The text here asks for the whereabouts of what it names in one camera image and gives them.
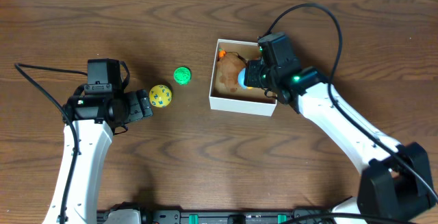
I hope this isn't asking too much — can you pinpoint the yellow rubber duck blue cap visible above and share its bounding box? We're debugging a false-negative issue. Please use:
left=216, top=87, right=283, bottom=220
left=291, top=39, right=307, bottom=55
left=237, top=68, right=252, bottom=90

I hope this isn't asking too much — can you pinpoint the yellow ball with blue letters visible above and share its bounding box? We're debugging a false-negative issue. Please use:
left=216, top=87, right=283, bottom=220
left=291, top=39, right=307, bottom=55
left=149, top=85, right=172, bottom=108

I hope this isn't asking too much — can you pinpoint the brown plush toy with carrot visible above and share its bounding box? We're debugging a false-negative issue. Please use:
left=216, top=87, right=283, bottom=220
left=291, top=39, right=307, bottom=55
left=217, top=49, right=247, bottom=92

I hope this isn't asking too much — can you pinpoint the green plastic round toy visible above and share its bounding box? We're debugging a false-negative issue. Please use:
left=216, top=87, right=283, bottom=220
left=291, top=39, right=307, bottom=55
left=173, top=66, right=192, bottom=85

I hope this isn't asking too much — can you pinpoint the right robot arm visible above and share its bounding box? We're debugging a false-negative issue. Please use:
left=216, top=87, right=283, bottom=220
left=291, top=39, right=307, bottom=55
left=237, top=59, right=437, bottom=223

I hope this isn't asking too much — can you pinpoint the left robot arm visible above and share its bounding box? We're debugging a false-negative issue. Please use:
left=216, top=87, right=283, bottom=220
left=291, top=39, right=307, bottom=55
left=44, top=90, right=153, bottom=223

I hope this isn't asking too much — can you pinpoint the white cardboard box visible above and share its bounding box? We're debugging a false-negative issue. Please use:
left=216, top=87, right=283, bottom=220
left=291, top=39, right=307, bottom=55
left=209, top=39, right=277, bottom=116

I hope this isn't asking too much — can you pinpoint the right black cable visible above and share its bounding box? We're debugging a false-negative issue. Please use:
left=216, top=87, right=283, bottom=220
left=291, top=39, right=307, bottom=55
left=261, top=3, right=438, bottom=204

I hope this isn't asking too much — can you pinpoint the black cable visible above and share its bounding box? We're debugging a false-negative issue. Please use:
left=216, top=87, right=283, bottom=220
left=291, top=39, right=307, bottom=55
left=14, top=62, right=88, bottom=224
left=261, top=3, right=438, bottom=204

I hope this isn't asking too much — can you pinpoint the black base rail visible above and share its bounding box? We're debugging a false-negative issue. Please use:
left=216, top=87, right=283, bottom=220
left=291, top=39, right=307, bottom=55
left=96, top=209, right=343, bottom=224

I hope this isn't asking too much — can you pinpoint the left black cable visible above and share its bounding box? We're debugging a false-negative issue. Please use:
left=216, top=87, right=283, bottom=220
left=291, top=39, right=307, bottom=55
left=14, top=62, right=88, bottom=224

